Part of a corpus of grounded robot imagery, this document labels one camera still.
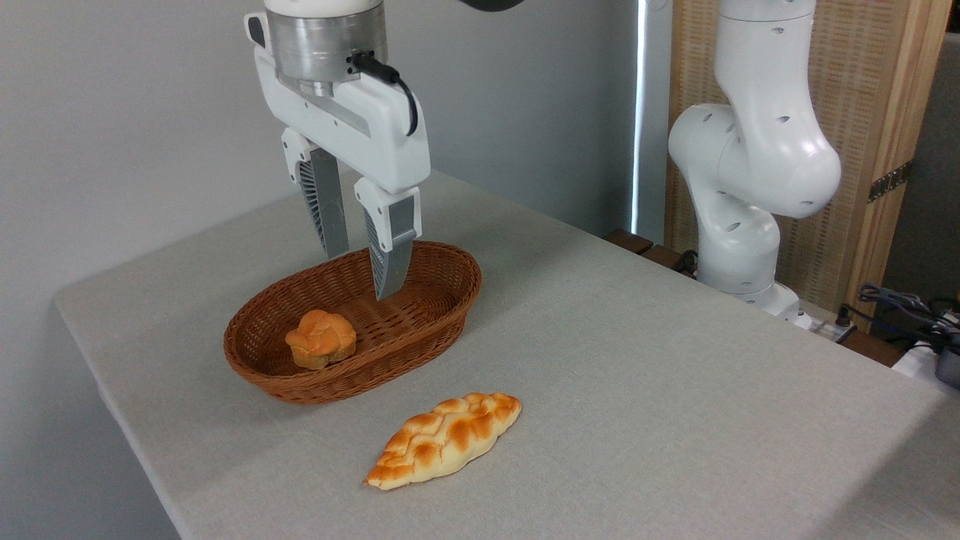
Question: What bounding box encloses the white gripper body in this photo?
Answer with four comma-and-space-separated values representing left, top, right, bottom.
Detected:
244, 11, 433, 194

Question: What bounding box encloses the bright vertical light strip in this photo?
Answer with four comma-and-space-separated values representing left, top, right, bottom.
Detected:
631, 0, 648, 236

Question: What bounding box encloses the bundle of dark cables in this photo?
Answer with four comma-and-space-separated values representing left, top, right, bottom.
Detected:
857, 283, 960, 355

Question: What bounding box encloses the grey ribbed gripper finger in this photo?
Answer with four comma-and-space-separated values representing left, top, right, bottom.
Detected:
281, 127, 351, 260
354, 177, 423, 302

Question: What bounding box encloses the wooden woven screen panel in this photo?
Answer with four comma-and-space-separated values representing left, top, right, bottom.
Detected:
666, 0, 953, 332

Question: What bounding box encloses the long braided bread loaf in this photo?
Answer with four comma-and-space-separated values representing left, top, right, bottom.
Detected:
364, 391, 522, 491

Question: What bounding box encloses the small round bread roll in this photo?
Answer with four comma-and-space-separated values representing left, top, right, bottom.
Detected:
284, 309, 358, 371

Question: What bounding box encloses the brown wicker oval basket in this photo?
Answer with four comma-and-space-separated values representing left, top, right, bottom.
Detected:
223, 241, 483, 406

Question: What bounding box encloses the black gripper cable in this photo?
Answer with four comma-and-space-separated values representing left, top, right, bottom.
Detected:
348, 51, 419, 137

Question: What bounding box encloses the metal hinge on panel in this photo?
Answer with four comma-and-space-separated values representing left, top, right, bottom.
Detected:
868, 160, 914, 204

